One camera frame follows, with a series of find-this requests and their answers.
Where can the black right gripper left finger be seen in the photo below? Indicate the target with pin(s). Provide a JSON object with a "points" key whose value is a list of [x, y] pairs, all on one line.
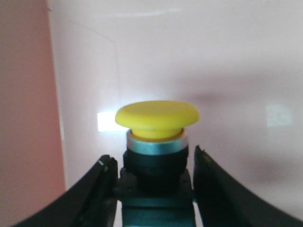
{"points": [[89, 203]]}

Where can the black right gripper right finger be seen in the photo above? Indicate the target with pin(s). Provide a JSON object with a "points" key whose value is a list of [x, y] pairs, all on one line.
{"points": [[224, 202]]}

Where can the yellow mushroom push button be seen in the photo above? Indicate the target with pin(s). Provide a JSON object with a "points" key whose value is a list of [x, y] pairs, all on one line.
{"points": [[154, 185]]}

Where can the pink plastic bin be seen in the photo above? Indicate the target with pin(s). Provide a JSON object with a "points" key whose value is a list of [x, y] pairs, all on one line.
{"points": [[67, 65]]}

